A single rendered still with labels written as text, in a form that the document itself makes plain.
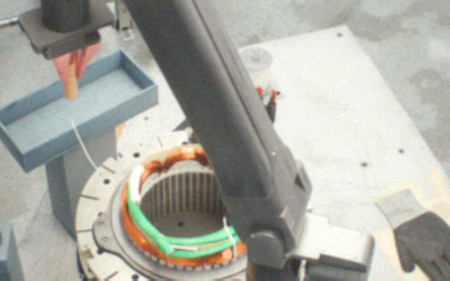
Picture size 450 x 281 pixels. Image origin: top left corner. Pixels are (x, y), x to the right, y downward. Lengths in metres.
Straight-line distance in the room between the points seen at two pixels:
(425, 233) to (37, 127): 0.68
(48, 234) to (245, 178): 0.91
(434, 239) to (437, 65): 1.58
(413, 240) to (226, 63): 0.99
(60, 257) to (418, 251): 0.61
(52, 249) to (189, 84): 0.96
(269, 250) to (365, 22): 2.47
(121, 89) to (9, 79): 1.58
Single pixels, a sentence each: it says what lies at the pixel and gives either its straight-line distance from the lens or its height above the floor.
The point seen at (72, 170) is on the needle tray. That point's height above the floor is 0.96.
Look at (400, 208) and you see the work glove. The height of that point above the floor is 0.79.
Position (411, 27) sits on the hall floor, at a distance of 3.40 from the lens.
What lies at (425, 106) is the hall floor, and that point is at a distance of 3.13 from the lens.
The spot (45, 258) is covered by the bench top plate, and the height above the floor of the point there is 0.78.
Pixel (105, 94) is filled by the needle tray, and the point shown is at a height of 1.03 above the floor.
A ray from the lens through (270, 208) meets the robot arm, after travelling 0.90.
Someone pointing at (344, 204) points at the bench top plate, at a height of 0.78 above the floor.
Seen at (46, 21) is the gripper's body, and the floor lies 1.43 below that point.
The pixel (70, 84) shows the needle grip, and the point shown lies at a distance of 1.22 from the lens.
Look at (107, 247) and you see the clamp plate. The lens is 1.33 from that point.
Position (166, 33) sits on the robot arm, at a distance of 0.77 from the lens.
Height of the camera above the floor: 2.16
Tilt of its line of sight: 47 degrees down
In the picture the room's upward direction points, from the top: 2 degrees clockwise
